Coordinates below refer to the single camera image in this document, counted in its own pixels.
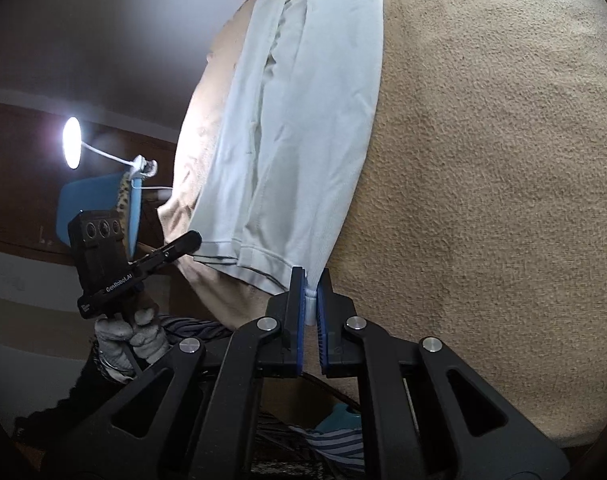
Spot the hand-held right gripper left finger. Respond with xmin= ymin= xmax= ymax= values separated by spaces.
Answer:
xmin=46 ymin=266 xmax=307 ymax=480

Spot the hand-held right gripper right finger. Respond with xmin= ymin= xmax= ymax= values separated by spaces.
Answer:
xmin=315 ymin=268 xmax=570 ymax=480

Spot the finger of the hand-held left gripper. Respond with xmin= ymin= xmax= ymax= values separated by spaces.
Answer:
xmin=131 ymin=230 xmax=203 ymax=275

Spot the white polo shirt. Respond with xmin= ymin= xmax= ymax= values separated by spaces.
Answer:
xmin=187 ymin=0 xmax=385 ymax=328

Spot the person's left forearm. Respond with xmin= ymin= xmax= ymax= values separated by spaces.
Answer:
xmin=12 ymin=352 xmax=136 ymax=443

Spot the person's left hand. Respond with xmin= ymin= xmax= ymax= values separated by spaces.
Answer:
xmin=94 ymin=305 xmax=170 ymax=377

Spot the blue plastic chair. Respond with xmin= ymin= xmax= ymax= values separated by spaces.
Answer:
xmin=55 ymin=172 xmax=145 ymax=257

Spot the leopard print cloth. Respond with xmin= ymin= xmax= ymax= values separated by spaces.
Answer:
xmin=113 ymin=169 xmax=136 ymax=241

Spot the dark striped cloth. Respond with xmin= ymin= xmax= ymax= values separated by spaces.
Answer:
xmin=156 ymin=312 xmax=235 ymax=347

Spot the light blue plastic object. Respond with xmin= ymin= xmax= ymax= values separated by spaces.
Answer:
xmin=314 ymin=404 xmax=363 ymax=434

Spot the white round lamp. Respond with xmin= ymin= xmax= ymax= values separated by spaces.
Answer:
xmin=62 ymin=116 xmax=159 ymax=179

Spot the blue white striped cloth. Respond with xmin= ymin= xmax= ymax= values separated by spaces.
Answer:
xmin=287 ymin=424 xmax=370 ymax=476

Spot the beige blanket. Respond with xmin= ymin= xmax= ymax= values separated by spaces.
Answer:
xmin=158 ymin=0 xmax=607 ymax=450

